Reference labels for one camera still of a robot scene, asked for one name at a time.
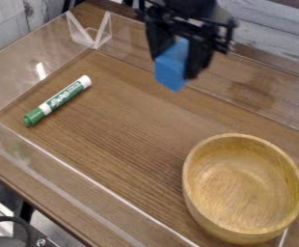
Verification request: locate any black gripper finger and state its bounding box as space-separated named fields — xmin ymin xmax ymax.
xmin=184 ymin=32 xmax=213 ymax=80
xmin=145 ymin=16 xmax=174 ymax=59

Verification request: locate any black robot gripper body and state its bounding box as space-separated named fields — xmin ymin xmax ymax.
xmin=137 ymin=0 xmax=238 ymax=53

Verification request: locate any blue rectangular block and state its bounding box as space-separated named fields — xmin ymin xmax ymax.
xmin=154 ymin=38 xmax=189 ymax=92

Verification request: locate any brown wooden bowl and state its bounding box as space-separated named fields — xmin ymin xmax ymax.
xmin=181 ymin=133 xmax=299 ymax=245

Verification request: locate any green Expo marker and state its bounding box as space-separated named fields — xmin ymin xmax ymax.
xmin=22 ymin=75 xmax=91 ymax=126

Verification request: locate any black metal table leg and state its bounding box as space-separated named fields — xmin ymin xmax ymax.
xmin=18 ymin=201 xmax=34 ymax=223

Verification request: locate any black cable under table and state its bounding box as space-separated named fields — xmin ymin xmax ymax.
xmin=0 ymin=215 xmax=30 ymax=247

